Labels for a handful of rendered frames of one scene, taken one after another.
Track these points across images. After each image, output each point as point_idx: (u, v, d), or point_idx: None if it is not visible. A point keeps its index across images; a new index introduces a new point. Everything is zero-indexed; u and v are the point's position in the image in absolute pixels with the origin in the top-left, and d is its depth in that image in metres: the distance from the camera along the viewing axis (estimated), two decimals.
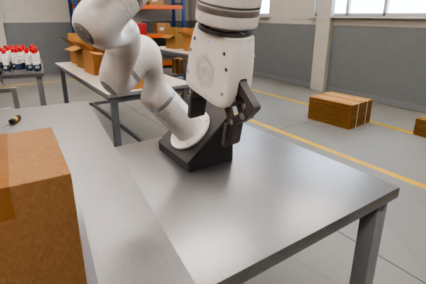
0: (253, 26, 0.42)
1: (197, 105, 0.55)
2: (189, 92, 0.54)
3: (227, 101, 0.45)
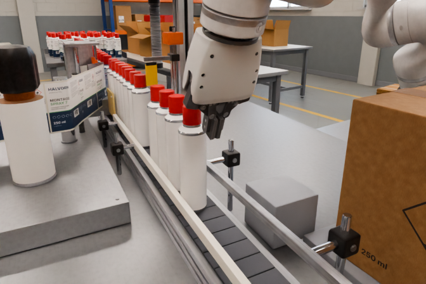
0: (208, 26, 0.40)
1: (213, 121, 0.53)
2: (217, 105, 0.52)
3: (182, 82, 0.48)
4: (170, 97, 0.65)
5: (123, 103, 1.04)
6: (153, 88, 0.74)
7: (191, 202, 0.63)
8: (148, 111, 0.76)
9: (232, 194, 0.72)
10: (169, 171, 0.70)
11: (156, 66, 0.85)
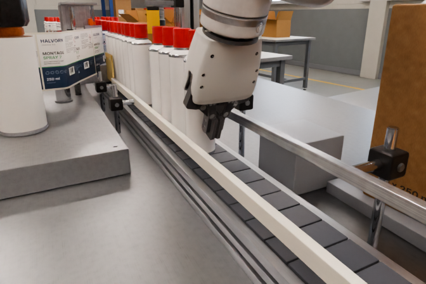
0: (208, 26, 0.40)
1: (213, 121, 0.53)
2: (217, 105, 0.52)
3: (182, 82, 0.48)
4: (175, 28, 0.58)
5: (123, 62, 0.97)
6: (155, 28, 0.67)
7: (198, 144, 0.55)
8: (149, 55, 0.69)
9: (244, 143, 0.64)
10: (174, 116, 0.62)
11: (158, 11, 0.77)
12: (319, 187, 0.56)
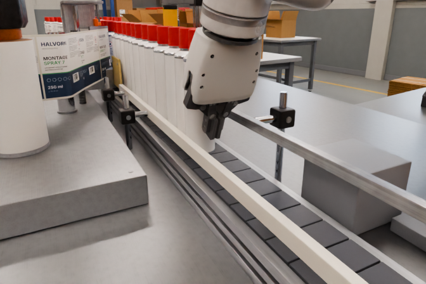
0: (208, 26, 0.40)
1: (213, 121, 0.53)
2: (217, 105, 0.52)
3: (182, 82, 0.48)
4: (181, 28, 0.56)
5: (132, 68, 0.87)
6: (160, 28, 0.64)
7: (198, 143, 0.55)
8: (154, 56, 0.66)
9: (282, 166, 0.54)
10: (179, 119, 0.60)
11: (176, 11, 0.67)
12: (381, 224, 0.46)
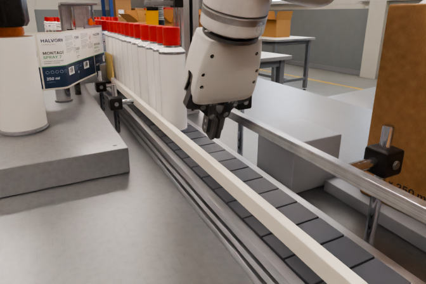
0: (208, 26, 0.40)
1: (213, 121, 0.53)
2: (217, 105, 0.52)
3: (182, 82, 0.48)
4: (158, 26, 0.66)
5: (122, 62, 0.97)
6: (142, 26, 0.75)
7: (172, 122, 0.66)
8: (137, 51, 0.77)
9: (243, 142, 0.65)
10: (157, 103, 0.71)
11: (157, 11, 0.78)
12: (317, 185, 0.56)
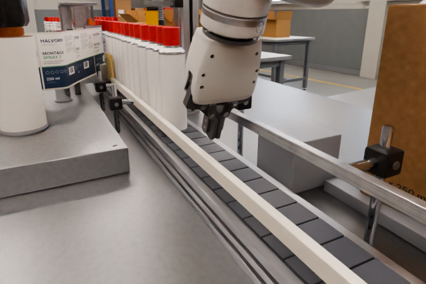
0: (208, 26, 0.40)
1: (213, 121, 0.53)
2: (217, 105, 0.52)
3: (182, 82, 0.48)
4: (158, 26, 0.66)
5: (122, 62, 0.97)
6: (142, 26, 0.75)
7: (171, 122, 0.66)
8: (137, 51, 0.77)
9: (243, 142, 0.65)
10: (157, 103, 0.71)
11: (157, 11, 0.78)
12: (317, 186, 0.56)
